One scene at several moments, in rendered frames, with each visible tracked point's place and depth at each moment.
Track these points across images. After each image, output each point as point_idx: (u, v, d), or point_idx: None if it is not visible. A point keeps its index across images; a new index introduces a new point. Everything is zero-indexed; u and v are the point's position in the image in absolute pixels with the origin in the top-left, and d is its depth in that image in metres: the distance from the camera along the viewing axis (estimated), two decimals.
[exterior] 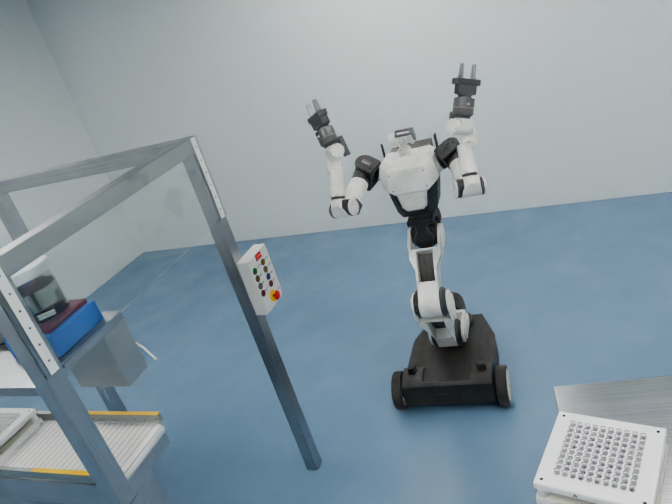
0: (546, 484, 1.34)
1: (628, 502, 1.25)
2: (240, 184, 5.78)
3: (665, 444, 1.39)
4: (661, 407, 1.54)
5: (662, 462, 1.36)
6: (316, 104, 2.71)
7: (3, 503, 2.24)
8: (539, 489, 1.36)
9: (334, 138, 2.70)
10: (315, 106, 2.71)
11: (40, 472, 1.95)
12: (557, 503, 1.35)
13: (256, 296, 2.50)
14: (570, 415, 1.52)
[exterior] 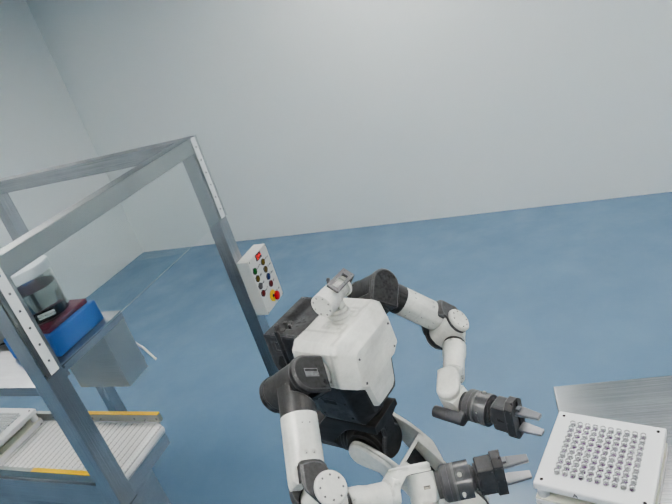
0: (546, 484, 1.34)
1: (628, 502, 1.25)
2: (240, 184, 5.78)
3: (665, 444, 1.39)
4: (661, 407, 1.54)
5: (662, 462, 1.36)
6: (519, 474, 1.42)
7: (3, 503, 2.24)
8: (539, 489, 1.36)
9: None
10: (517, 477, 1.41)
11: (40, 472, 1.95)
12: (557, 503, 1.35)
13: (256, 296, 2.50)
14: (570, 415, 1.52)
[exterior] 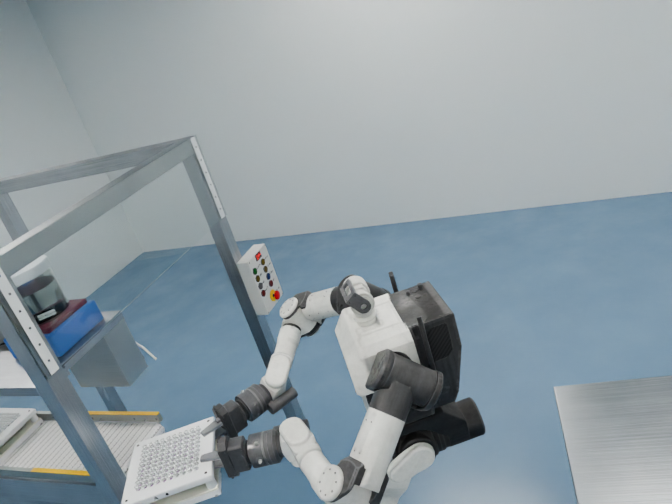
0: (203, 419, 1.73)
1: (148, 440, 1.72)
2: (240, 184, 5.78)
3: None
4: (661, 407, 1.54)
5: None
6: None
7: (3, 503, 2.24)
8: None
9: None
10: (214, 433, 1.69)
11: (40, 472, 1.95)
12: None
13: (256, 296, 2.50)
14: (202, 481, 1.51)
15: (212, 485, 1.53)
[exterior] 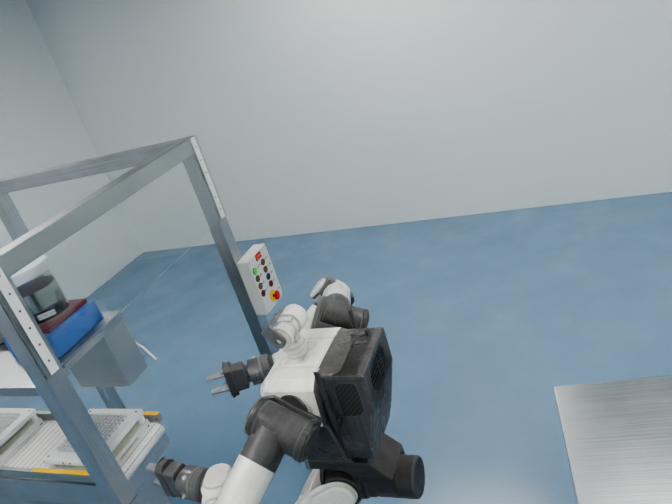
0: (134, 409, 2.06)
1: (97, 410, 2.12)
2: (240, 184, 5.78)
3: None
4: (661, 407, 1.54)
5: None
6: (219, 389, 1.94)
7: (3, 503, 2.24)
8: None
9: None
10: (220, 387, 1.95)
11: (40, 472, 1.95)
12: None
13: (256, 296, 2.50)
14: None
15: None
